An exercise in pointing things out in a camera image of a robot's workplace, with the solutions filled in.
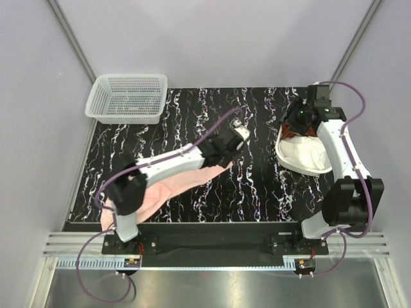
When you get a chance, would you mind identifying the pink towel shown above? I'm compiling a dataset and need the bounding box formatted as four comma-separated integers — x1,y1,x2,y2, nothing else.
100,162,234,231

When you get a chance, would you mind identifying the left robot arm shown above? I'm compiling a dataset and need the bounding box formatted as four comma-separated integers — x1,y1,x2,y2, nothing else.
100,124,250,254

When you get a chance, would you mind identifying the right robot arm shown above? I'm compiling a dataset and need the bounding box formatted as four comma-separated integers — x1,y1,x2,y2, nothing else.
282,81,384,255

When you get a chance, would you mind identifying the brown towel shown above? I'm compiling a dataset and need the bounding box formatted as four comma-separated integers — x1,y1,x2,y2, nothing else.
280,123,317,140

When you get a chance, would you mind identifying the white towel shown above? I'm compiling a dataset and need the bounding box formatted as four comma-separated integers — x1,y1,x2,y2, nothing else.
279,136,331,171

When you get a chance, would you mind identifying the white oval laundry basket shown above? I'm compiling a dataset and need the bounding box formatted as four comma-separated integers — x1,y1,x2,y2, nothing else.
275,124,332,176

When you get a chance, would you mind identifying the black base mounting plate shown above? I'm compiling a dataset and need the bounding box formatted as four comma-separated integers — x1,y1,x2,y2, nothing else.
101,222,329,256

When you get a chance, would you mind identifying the white rectangular mesh basket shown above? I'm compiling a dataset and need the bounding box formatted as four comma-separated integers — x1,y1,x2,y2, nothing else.
85,74,168,124

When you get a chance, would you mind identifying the right connector board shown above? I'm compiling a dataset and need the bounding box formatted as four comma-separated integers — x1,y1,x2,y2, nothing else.
297,259,315,269

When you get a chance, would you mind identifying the connector board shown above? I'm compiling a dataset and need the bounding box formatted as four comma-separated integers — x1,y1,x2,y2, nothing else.
297,259,315,269
124,257,141,268

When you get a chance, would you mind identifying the left connector board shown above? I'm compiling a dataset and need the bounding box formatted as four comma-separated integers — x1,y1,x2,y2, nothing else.
124,257,141,268

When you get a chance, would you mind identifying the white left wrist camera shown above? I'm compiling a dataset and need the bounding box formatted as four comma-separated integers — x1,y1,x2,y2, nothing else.
232,118,250,141

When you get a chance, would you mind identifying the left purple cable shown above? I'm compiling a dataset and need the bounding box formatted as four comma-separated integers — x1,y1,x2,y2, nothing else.
75,107,243,304

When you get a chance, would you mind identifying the aluminium frame rail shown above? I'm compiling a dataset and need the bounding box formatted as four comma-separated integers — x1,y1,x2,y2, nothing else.
43,232,390,258

